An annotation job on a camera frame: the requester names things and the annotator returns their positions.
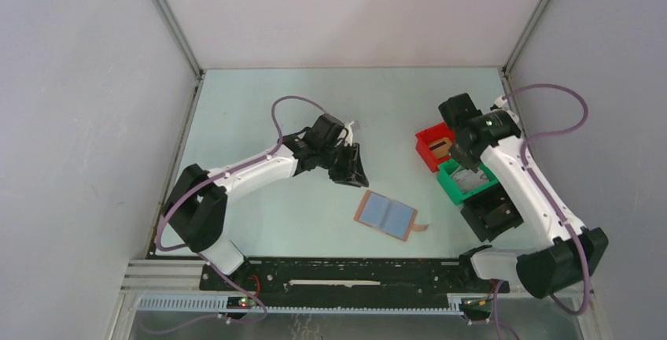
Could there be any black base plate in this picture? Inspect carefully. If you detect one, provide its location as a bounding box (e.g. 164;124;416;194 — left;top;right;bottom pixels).
199;257;495;309

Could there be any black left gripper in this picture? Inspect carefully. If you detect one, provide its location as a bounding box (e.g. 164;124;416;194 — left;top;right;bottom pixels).
318;141;368;187

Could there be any tan leather card holder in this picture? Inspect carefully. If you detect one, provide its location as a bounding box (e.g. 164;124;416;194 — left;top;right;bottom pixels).
354;190;430;242

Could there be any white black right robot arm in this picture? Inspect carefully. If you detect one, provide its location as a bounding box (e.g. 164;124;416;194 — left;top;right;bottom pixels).
438;94;609;306

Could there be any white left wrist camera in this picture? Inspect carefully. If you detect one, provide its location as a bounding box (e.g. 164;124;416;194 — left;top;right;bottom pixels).
341;120;357;145

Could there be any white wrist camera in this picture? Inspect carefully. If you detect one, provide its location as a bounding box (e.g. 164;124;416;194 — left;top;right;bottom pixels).
341;120;357;145
491;96;520;124

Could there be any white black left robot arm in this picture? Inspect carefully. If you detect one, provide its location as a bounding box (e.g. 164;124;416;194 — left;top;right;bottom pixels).
155;114;369;290

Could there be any red plastic bin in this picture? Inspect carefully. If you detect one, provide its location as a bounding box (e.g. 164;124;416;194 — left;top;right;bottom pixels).
415;122;455;173

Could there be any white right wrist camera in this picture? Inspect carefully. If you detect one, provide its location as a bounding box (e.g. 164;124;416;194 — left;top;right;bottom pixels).
491;96;520;124

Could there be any green plastic bin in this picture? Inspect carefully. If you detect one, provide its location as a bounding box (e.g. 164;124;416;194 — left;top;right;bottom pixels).
437;159;499;205

